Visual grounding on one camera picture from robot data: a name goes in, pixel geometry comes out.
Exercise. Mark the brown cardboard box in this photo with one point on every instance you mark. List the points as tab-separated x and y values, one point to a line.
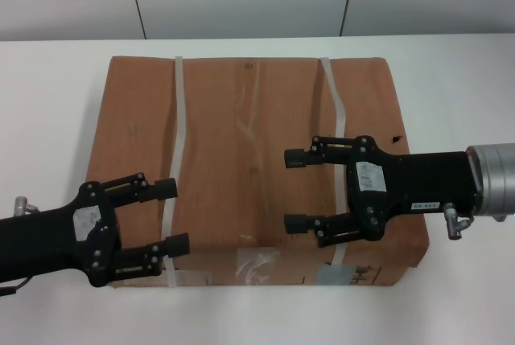
249	140

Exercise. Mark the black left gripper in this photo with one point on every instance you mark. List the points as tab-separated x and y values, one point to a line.
52	236

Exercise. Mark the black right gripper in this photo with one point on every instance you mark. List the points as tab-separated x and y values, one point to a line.
418	180

